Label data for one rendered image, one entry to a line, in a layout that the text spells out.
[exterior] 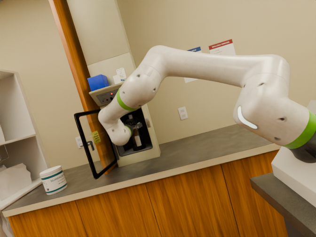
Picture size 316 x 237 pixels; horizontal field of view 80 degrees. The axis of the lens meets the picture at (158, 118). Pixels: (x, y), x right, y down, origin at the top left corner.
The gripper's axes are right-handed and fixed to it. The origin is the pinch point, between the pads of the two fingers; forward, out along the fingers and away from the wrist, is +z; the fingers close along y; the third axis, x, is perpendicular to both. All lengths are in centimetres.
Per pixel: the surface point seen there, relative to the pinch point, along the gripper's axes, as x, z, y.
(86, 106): -23.3, -15.7, 22.9
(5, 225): 48, -12, 119
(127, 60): -46.0, -5.5, -11.3
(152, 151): 20.6, -6.8, -9.8
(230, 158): 28, -36, -56
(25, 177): 21, 14, 114
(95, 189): 26, -38, 23
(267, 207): 62, -33, -70
